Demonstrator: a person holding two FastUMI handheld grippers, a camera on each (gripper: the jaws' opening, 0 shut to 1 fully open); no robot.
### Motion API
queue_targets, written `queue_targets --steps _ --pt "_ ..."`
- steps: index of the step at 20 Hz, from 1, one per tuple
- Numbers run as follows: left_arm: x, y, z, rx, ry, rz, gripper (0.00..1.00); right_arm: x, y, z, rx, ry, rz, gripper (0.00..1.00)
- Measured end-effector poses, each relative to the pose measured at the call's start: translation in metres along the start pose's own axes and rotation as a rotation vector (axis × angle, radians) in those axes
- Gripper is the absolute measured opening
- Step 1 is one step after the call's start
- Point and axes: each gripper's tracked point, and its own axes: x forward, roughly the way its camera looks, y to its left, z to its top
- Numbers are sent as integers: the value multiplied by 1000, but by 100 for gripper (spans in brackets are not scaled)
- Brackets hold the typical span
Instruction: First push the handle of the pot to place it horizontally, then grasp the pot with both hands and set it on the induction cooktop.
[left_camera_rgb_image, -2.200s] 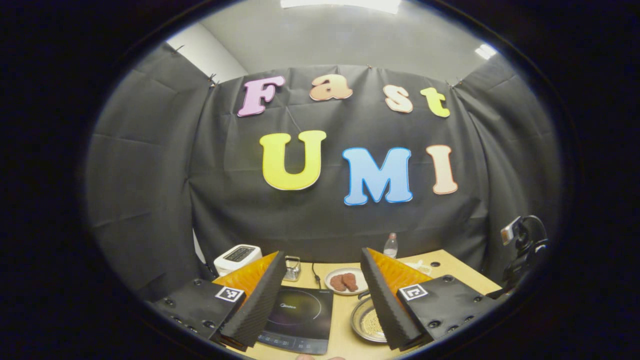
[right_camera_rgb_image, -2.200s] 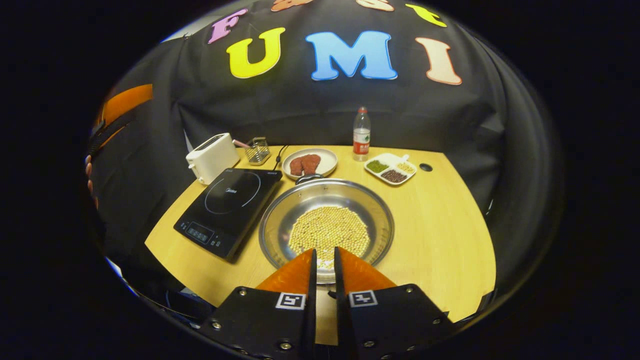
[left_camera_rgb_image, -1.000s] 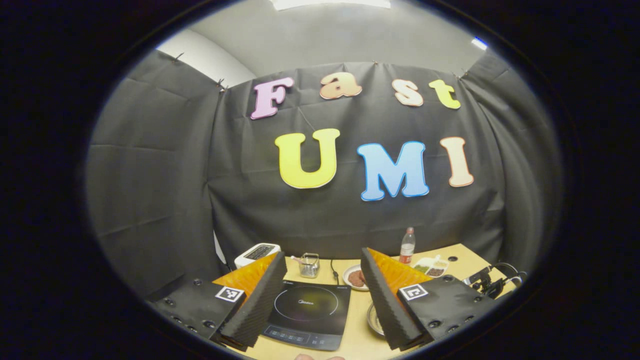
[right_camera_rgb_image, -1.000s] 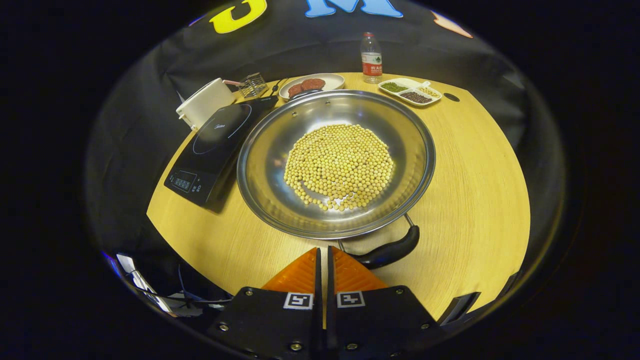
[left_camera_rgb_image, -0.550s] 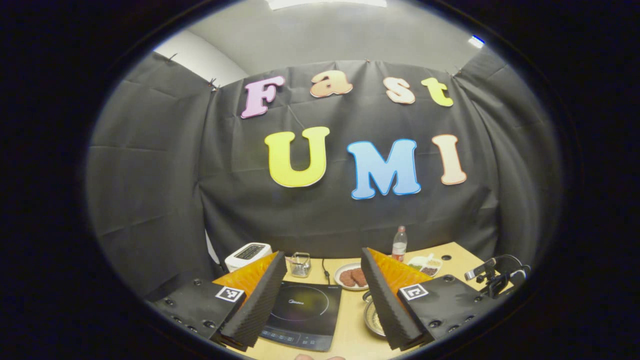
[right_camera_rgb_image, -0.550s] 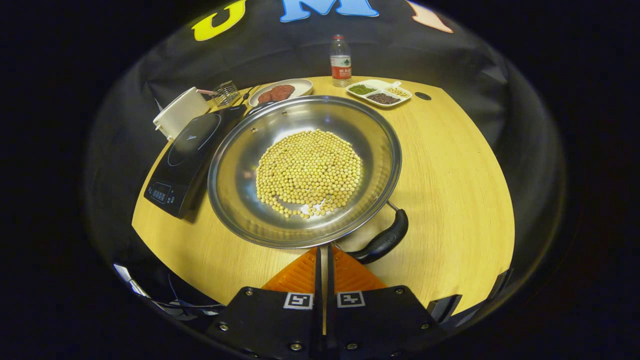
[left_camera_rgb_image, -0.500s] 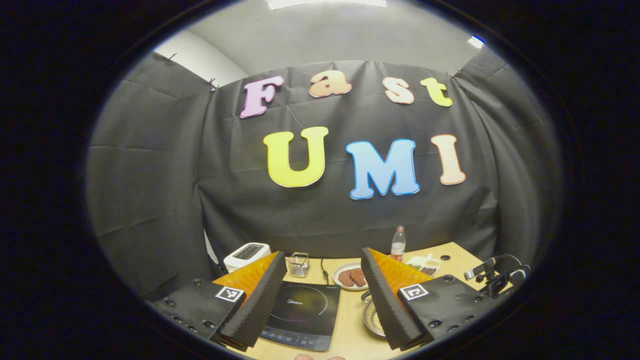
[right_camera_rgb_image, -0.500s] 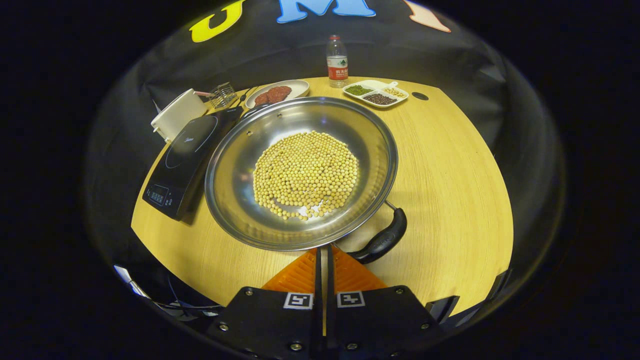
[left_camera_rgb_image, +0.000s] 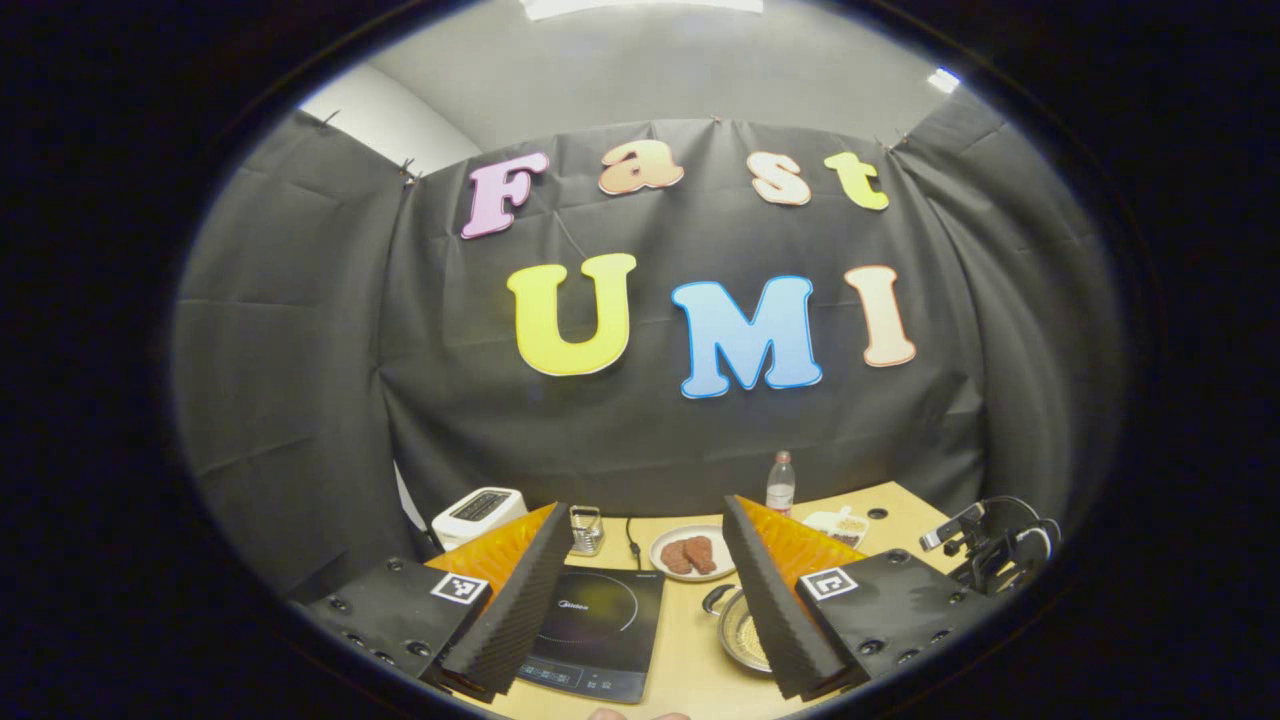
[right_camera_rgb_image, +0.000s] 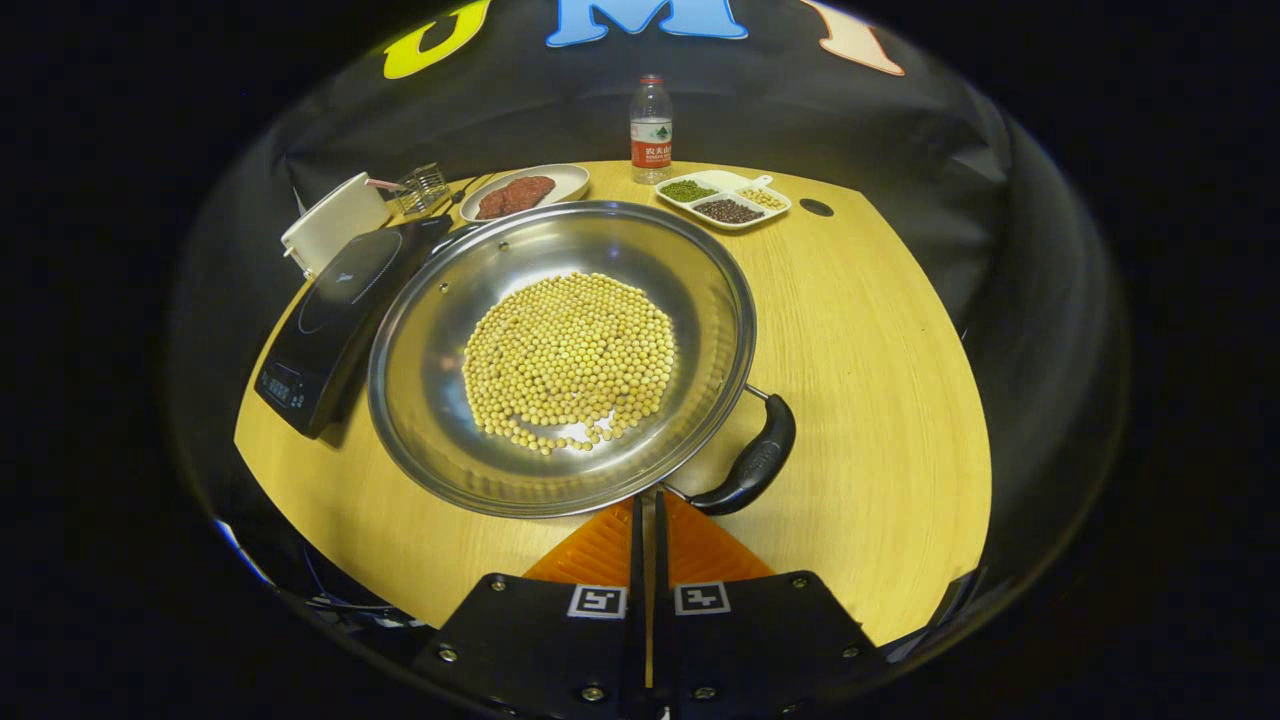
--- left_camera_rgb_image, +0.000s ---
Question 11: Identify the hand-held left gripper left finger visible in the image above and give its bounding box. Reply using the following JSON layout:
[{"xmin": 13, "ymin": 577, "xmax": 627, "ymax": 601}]
[{"xmin": 305, "ymin": 502, "xmax": 573, "ymax": 701}]

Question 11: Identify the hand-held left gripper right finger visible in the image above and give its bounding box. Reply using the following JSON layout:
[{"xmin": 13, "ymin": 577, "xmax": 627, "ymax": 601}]
[{"xmin": 722, "ymin": 495, "xmax": 1001, "ymax": 701}]

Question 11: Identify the steel pot with soybeans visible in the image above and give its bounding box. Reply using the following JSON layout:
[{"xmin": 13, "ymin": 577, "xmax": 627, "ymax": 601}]
[{"xmin": 702, "ymin": 583, "xmax": 776, "ymax": 676}]

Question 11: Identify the black induction cooktop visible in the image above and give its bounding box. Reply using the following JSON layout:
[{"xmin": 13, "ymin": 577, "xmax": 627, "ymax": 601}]
[{"xmin": 518, "ymin": 565, "xmax": 666, "ymax": 704}]

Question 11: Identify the white toaster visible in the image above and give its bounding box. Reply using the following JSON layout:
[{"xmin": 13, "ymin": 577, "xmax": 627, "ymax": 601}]
[{"xmin": 432, "ymin": 487, "xmax": 528, "ymax": 551}]

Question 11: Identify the white round plate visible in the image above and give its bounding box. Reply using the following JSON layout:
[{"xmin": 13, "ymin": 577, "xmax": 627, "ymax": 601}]
[{"xmin": 649, "ymin": 525, "xmax": 738, "ymax": 583}]

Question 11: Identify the white divided bean dish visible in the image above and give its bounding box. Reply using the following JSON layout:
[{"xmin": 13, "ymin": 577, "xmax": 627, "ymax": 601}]
[{"xmin": 803, "ymin": 507, "xmax": 869, "ymax": 549}]

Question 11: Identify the clear plastic water bottle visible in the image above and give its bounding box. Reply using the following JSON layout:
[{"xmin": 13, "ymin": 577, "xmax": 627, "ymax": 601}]
[{"xmin": 765, "ymin": 451, "xmax": 797, "ymax": 518}]

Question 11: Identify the large ceiling light panel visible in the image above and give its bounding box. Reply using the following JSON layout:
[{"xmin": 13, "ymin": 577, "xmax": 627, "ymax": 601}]
[{"xmin": 520, "ymin": 0, "xmax": 764, "ymax": 21}]

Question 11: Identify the wire mesh holder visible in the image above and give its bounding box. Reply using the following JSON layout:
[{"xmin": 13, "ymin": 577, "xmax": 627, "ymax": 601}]
[{"xmin": 568, "ymin": 505, "xmax": 606, "ymax": 557}]

